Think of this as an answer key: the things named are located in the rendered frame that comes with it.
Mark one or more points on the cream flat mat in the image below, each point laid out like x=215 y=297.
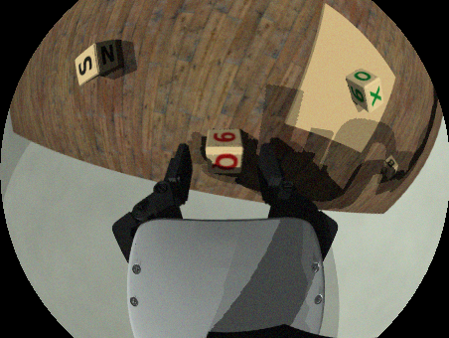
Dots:
x=323 y=103

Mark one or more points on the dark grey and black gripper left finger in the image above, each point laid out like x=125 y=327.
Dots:
x=166 y=199

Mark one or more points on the cream block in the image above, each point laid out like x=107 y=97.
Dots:
x=365 y=89
x=224 y=150
x=389 y=167
x=95 y=61

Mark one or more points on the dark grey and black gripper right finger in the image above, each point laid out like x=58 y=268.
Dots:
x=285 y=201

